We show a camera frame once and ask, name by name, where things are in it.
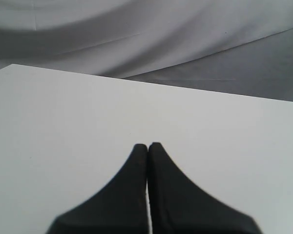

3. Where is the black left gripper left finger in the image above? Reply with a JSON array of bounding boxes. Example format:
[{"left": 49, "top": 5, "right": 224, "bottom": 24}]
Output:
[{"left": 47, "top": 144, "right": 148, "bottom": 234}]

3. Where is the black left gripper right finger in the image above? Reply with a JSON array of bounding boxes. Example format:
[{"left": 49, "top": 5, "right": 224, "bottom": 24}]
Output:
[{"left": 148, "top": 142, "right": 262, "bottom": 234}]

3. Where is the grey backdrop cloth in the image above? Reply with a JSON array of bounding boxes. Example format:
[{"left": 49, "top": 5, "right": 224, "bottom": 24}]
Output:
[{"left": 0, "top": 0, "right": 293, "bottom": 101}]

